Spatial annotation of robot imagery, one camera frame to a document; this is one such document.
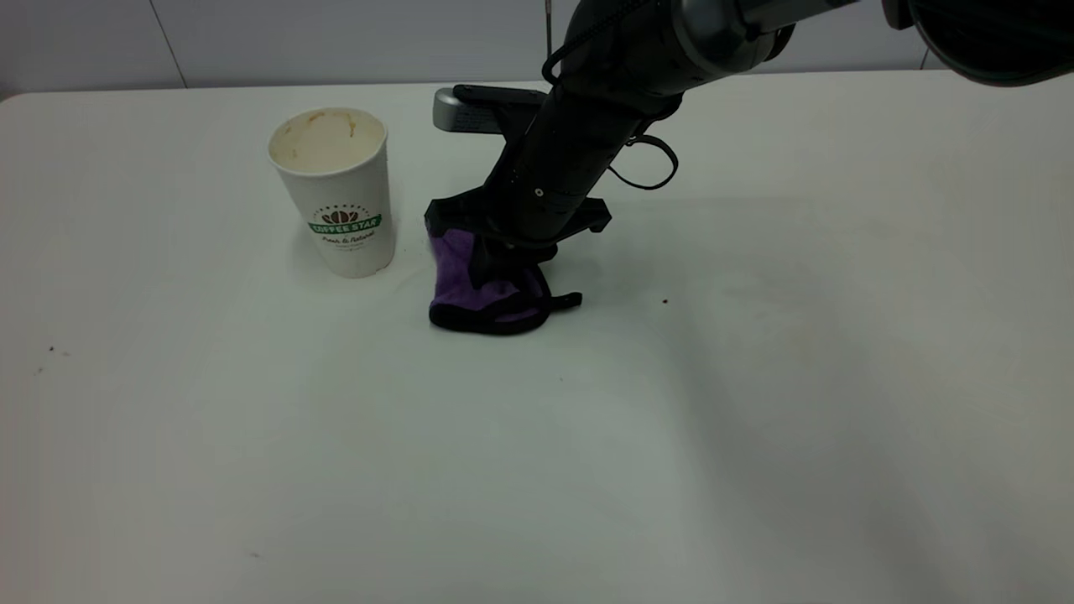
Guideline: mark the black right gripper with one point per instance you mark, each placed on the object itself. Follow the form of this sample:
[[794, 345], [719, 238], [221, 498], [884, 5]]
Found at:
[[554, 176]]

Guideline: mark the purple cloth with black trim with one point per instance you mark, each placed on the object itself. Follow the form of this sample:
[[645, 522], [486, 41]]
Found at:
[[457, 281]]

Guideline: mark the white paper coffee cup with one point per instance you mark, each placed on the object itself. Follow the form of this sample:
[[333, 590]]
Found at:
[[344, 210]]

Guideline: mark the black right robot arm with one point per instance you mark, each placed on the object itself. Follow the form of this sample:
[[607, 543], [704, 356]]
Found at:
[[722, 25]]

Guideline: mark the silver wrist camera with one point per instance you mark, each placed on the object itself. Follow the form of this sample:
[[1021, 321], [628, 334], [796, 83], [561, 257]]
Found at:
[[457, 113]]

